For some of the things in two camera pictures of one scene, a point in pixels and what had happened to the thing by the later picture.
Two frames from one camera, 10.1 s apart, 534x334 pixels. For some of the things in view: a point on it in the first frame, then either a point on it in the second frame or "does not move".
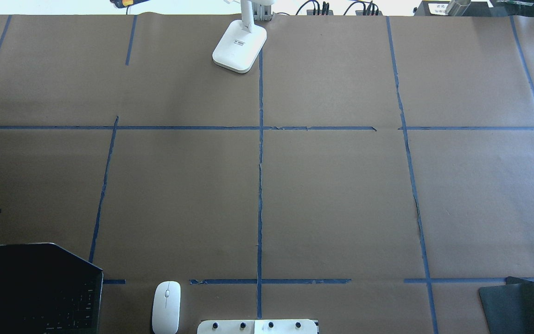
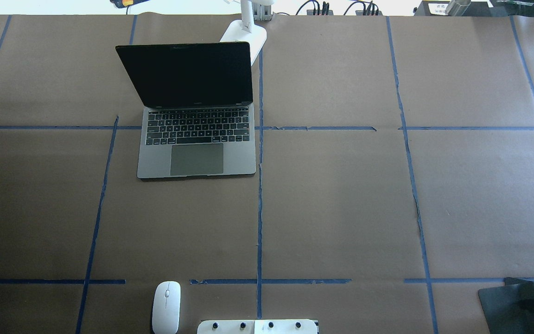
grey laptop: (33, 288) -> (198, 113)
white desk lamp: (242, 42) does not move
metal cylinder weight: (456, 8) does not move
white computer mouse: (166, 308) does not move
